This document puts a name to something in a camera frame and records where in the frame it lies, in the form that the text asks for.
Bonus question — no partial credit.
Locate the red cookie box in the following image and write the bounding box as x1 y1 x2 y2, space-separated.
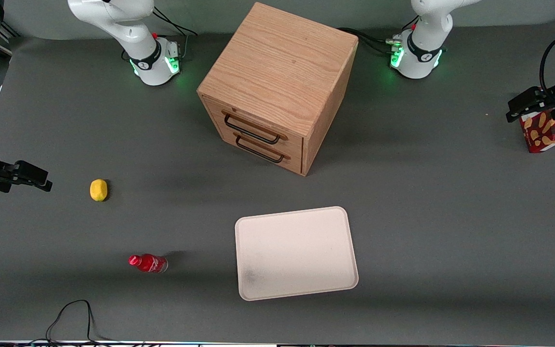
519 109 555 154

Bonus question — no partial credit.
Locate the white rectangular tray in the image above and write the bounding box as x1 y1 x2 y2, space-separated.
235 206 359 302

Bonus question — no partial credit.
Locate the yellow lemon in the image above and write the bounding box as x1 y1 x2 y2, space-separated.
90 179 108 202

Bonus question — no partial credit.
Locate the red soda bottle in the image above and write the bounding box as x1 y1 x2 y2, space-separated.
128 254 169 274

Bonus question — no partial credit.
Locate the wooden drawer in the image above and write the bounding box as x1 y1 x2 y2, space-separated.
201 95 304 153
209 123 304 175

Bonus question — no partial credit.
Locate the wooden drawer cabinet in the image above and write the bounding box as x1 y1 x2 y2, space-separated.
197 2 359 177

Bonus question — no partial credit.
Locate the aluminium frame profile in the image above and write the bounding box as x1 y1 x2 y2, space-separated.
0 20 21 57

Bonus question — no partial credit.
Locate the black looped table cable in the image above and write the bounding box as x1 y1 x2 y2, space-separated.
29 299 117 346

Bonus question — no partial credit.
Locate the black left arm base cable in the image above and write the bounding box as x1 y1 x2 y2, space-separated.
338 15 420 56

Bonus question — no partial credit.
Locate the black arm base cable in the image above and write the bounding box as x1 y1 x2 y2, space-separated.
152 7 199 62
338 15 420 56

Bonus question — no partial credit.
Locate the black right arm base cable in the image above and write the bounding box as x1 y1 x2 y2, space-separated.
152 7 199 62

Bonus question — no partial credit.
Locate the black metal drawer handle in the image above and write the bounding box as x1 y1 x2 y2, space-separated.
233 131 291 164
221 111 289 145

